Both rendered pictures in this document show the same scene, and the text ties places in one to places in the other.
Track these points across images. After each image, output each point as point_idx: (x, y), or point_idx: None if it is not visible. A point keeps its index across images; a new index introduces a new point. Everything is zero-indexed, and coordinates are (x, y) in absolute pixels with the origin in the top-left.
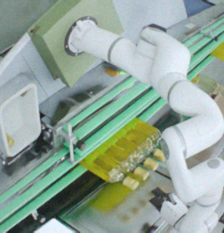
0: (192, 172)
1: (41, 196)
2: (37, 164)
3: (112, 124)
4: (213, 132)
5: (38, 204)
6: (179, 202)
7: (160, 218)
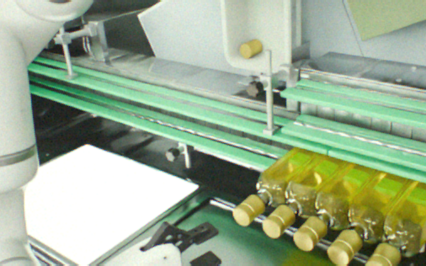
0: None
1: (212, 143)
2: (251, 105)
3: (376, 148)
4: None
5: (195, 141)
6: (143, 255)
7: None
